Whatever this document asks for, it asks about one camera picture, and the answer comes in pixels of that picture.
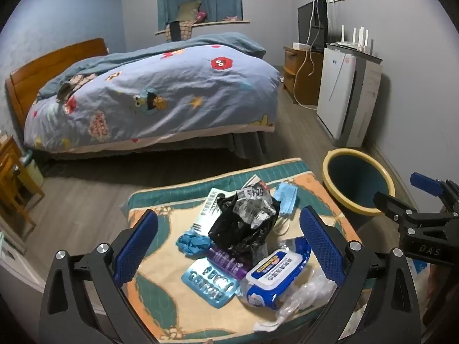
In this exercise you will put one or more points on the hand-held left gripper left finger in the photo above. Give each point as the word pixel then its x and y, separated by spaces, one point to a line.
pixel 138 243

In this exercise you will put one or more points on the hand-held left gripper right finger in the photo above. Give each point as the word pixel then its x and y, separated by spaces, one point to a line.
pixel 321 243

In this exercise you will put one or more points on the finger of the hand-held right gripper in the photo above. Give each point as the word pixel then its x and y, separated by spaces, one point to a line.
pixel 426 183
pixel 389 202

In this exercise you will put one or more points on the teal bin with yellow rim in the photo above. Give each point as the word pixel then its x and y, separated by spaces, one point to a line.
pixel 358 179

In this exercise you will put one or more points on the blue rubber glove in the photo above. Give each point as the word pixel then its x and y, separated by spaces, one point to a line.
pixel 193 243

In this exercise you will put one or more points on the blue face mask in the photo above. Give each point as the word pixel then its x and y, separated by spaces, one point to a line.
pixel 287 197

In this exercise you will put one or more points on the black plastic bag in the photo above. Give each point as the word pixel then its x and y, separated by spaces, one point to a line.
pixel 229 233

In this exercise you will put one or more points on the white blue cardboard box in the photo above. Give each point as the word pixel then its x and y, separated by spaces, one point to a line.
pixel 419 270

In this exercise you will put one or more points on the clear plastic wrapper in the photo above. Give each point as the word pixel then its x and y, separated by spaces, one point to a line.
pixel 308 294

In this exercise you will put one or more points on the wet wipes pack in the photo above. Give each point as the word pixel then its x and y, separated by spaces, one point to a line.
pixel 272 276

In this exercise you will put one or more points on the crumpled silver wrapper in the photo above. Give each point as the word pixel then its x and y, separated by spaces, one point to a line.
pixel 251 204

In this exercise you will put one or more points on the purple packet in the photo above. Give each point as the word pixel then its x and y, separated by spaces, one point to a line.
pixel 227 263

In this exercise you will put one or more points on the white air purifier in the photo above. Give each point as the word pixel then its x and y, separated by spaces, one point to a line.
pixel 337 93

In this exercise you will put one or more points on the green bottle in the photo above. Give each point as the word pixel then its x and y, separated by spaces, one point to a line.
pixel 31 170

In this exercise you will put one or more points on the wooden nightstand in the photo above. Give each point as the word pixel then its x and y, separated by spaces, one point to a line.
pixel 10 186

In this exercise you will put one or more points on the wooden television cabinet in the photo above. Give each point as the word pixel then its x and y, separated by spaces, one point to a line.
pixel 308 79

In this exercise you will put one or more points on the printed blue blanket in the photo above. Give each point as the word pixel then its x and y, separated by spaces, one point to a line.
pixel 161 89

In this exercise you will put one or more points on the white router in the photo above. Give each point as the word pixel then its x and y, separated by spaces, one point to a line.
pixel 353 44

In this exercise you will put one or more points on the plaid pillow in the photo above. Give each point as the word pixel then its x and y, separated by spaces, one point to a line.
pixel 77 80

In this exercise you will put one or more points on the white power strip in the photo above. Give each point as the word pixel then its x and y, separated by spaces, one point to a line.
pixel 300 46

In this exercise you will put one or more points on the wooden bed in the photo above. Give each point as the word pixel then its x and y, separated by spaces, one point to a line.
pixel 36 75

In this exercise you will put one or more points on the black television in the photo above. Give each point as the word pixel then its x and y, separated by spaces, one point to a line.
pixel 308 21

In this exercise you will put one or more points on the plaid cloth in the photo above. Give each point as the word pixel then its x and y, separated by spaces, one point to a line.
pixel 179 30

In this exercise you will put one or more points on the wooden window sill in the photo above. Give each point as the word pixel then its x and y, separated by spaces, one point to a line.
pixel 222 23

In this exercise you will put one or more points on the pink toy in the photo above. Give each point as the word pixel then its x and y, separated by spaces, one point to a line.
pixel 200 15

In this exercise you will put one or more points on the olive cushion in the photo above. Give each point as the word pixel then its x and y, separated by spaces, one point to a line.
pixel 188 10

